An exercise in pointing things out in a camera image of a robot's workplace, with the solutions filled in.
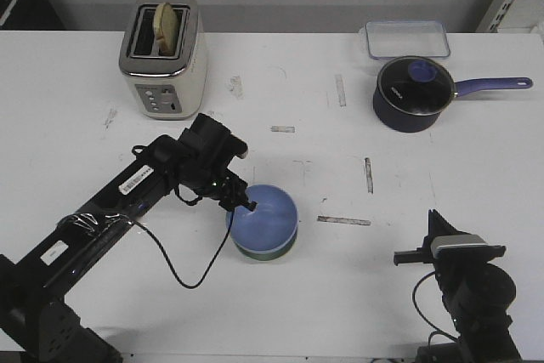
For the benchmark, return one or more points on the cream and steel toaster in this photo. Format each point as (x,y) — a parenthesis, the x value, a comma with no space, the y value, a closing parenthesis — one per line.
(165,87)

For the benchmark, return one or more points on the green bowl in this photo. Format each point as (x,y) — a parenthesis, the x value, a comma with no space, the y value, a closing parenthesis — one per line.
(263,248)

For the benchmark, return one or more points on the slice of toast bread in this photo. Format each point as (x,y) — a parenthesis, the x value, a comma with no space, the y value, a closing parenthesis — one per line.
(165,26)

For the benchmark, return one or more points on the glass pot lid blue knob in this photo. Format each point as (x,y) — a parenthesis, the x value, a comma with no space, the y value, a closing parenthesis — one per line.
(415,85)

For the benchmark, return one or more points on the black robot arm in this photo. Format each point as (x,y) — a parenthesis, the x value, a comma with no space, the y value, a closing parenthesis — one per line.
(475,293)
(33,309)

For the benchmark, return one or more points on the blue bowl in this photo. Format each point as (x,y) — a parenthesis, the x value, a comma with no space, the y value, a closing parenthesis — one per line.
(275,215)

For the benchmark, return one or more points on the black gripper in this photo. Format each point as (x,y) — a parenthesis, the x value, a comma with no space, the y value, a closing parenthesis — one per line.
(204,167)
(452,261)

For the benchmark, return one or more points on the clear plastic food container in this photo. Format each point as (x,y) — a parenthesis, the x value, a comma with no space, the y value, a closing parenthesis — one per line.
(388,39)

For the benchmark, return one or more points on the dark blue saucepan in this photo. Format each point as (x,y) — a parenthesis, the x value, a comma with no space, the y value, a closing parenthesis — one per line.
(407,123)

